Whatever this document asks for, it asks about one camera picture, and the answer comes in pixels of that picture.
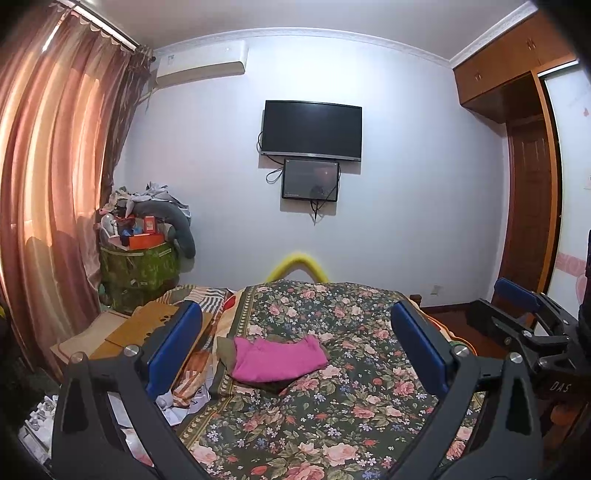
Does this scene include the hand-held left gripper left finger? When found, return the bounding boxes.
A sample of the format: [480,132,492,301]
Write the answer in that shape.
[51,300,211,480]

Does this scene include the small black wall monitor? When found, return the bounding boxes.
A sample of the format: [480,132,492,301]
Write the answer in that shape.
[281,158,341,204]

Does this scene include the pink curtain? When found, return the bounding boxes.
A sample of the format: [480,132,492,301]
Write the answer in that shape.
[0,0,154,381]

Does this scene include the orange box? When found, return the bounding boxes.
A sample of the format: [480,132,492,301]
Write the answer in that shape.
[127,233,166,250]

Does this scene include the black wall television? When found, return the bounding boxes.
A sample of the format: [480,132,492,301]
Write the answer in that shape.
[260,99,363,162]

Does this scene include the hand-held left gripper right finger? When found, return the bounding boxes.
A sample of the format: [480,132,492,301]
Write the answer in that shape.
[390,300,544,480]

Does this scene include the yellow foam arch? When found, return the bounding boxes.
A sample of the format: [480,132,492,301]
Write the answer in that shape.
[265,251,331,282]

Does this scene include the floral bedspread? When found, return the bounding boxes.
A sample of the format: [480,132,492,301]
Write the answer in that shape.
[174,279,490,480]

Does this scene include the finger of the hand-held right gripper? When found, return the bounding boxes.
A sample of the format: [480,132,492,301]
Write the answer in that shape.
[493,278,580,334]
[468,299,575,376]

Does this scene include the white air conditioner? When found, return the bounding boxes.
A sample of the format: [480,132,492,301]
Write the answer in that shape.
[154,41,249,88]

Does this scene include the green storage bag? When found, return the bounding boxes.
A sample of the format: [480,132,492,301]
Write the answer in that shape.
[99,240,181,315]

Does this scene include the wooden overhead cabinet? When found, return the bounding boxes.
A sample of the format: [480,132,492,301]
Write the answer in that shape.
[452,9,581,124]

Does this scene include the brown wooden door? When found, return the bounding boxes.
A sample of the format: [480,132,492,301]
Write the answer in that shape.
[500,115,563,298]

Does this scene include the white wardrobe sliding door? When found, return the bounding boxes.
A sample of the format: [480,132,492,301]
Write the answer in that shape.
[539,59,591,305]

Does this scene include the pink pants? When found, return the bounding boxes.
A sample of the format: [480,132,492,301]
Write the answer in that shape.
[231,335,330,383]

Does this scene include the striped cloth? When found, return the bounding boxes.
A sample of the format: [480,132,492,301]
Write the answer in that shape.
[157,285,237,333]

